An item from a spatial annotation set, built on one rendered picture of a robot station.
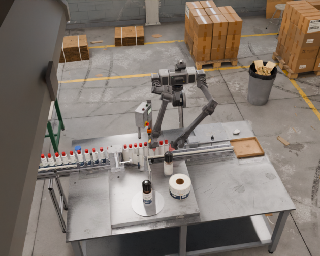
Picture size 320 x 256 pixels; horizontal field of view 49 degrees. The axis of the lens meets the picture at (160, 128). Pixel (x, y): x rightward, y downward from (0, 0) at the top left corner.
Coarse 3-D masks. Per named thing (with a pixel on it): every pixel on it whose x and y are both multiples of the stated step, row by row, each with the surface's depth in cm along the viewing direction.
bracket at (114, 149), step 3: (108, 147) 343; (111, 147) 343; (114, 147) 343; (117, 147) 343; (120, 147) 343; (108, 150) 340; (111, 150) 340; (114, 150) 339; (117, 150) 339; (120, 150) 339; (108, 153) 337; (111, 153) 337
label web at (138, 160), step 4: (124, 152) 351; (128, 152) 349; (124, 156) 355; (128, 156) 353; (132, 156) 351; (136, 156) 348; (140, 156) 346; (124, 160) 358; (128, 160) 356; (132, 160) 354; (136, 160) 352; (140, 160) 350; (136, 164) 356; (140, 164) 354; (148, 164) 341; (148, 168) 347
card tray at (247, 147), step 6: (240, 138) 390; (246, 138) 392; (252, 138) 393; (234, 144) 388; (240, 144) 388; (246, 144) 388; (252, 144) 387; (258, 144) 387; (234, 150) 380; (240, 150) 380; (246, 150) 380; (252, 150) 380; (258, 150) 380; (240, 156) 372; (246, 156) 373
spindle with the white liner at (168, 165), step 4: (168, 152) 331; (164, 156) 334; (168, 156) 328; (172, 156) 333; (168, 160) 331; (164, 164) 339; (168, 164) 335; (172, 164) 338; (164, 168) 343; (168, 168) 338; (172, 168) 342; (164, 172) 347; (168, 172) 342; (172, 172) 346; (168, 176) 346
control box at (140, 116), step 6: (144, 102) 343; (138, 108) 336; (144, 108) 336; (138, 114) 333; (144, 114) 332; (138, 120) 338; (144, 120) 336; (150, 120) 350; (138, 126) 344; (144, 126) 341
